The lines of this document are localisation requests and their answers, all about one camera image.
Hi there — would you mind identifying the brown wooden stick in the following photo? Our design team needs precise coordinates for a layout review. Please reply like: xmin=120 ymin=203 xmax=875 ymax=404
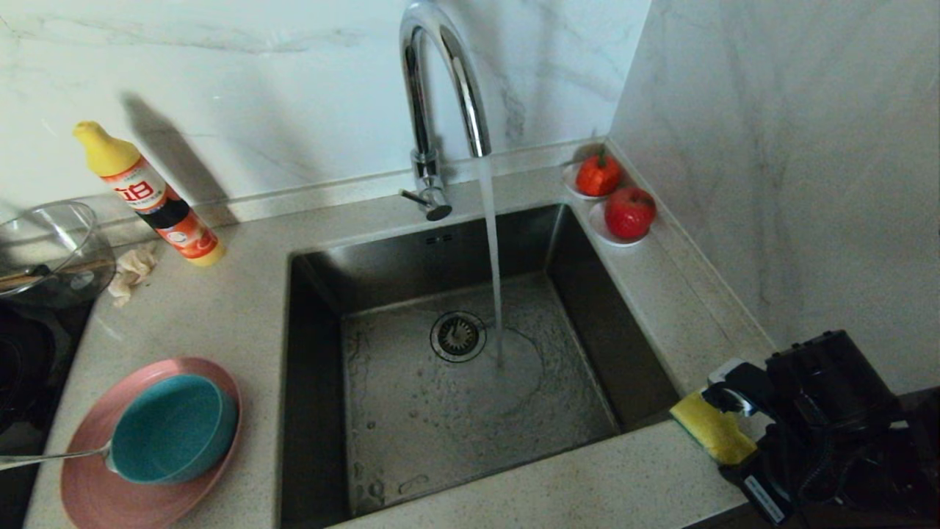
xmin=0 ymin=259 xmax=109 ymax=290

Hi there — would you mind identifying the red apple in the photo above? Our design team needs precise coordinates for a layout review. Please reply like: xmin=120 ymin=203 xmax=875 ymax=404
xmin=604 ymin=186 xmax=657 ymax=240

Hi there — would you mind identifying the clear running water stream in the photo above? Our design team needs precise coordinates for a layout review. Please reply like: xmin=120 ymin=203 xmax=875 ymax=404
xmin=477 ymin=156 xmax=507 ymax=368

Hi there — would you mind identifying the clear glass bowl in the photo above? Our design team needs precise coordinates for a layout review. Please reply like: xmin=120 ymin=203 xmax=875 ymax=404
xmin=0 ymin=201 xmax=117 ymax=308

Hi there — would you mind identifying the small white dish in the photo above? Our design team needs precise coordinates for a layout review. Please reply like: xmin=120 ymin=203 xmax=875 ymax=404
xmin=589 ymin=201 xmax=652 ymax=248
xmin=563 ymin=162 xmax=624 ymax=200

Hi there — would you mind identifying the metal spoon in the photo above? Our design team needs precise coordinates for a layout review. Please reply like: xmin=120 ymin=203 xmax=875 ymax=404
xmin=0 ymin=441 xmax=120 ymax=475

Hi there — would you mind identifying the yellow capped dish soap bottle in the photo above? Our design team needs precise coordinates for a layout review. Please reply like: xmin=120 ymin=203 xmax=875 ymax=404
xmin=72 ymin=121 xmax=225 ymax=267

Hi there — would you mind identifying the teal bowl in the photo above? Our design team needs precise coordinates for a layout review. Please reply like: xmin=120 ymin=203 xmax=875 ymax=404
xmin=110 ymin=374 xmax=239 ymax=485

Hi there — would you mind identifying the yellow green sponge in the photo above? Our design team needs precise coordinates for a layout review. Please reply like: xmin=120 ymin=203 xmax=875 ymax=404
xmin=670 ymin=391 xmax=758 ymax=466

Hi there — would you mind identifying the stainless steel sink basin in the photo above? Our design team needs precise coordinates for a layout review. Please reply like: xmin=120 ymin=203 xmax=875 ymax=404
xmin=278 ymin=204 xmax=687 ymax=529

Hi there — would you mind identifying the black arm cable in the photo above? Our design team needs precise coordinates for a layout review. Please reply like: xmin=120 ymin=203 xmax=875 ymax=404
xmin=778 ymin=397 xmax=940 ymax=515

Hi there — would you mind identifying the pink plate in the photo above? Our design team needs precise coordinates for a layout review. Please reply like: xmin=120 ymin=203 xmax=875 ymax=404
xmin=60 ymin=357 xmax=243 ymax=529

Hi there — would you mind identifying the black stove top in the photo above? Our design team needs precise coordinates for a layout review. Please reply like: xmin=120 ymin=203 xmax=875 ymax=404
xmin=0 ymin=298 xmax=95 ymax=529

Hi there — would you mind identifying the chrome gooseneck faucet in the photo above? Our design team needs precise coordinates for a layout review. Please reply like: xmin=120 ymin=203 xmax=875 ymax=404
xmin=399 ymin=0 xmax=491 ymax=222

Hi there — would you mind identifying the round metal drain strainer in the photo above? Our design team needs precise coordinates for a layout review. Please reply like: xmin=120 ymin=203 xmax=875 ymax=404
xmin=430 ymin=310 xmax=487 ymax=363

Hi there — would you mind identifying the crumpled beige tissue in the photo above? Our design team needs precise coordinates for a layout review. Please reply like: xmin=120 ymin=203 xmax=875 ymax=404
xmin=107 ymin=244 xmax=158 ymax=307

